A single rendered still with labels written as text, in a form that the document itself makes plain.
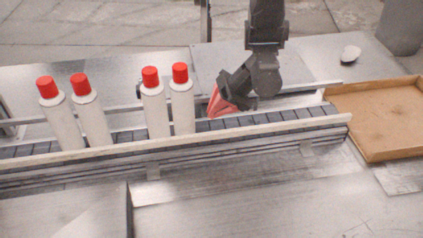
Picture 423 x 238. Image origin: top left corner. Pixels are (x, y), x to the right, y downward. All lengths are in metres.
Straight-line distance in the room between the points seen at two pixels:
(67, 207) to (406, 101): 0.94
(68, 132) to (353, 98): 0.78
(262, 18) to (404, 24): 2.31
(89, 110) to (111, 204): 0.20
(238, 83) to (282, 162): 0.24
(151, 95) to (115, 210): 0.24
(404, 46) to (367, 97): 1.91
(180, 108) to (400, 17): 2.34
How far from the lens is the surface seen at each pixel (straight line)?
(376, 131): 0.99
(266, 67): 0.62
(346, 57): 1.21
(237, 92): 0.72
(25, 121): 0.84
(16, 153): 0.90
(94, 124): 0.75
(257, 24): 0.64
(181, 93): 0.69
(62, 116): 0.75
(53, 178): 0.85
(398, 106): 1.10
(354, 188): 0.84
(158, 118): 0.73
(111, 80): 1.11
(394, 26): 2.91
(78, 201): 0.75
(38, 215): 0.77
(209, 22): 1.60
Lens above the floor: 1.48
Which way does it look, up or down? 44 degrees down
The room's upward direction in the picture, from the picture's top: straight up
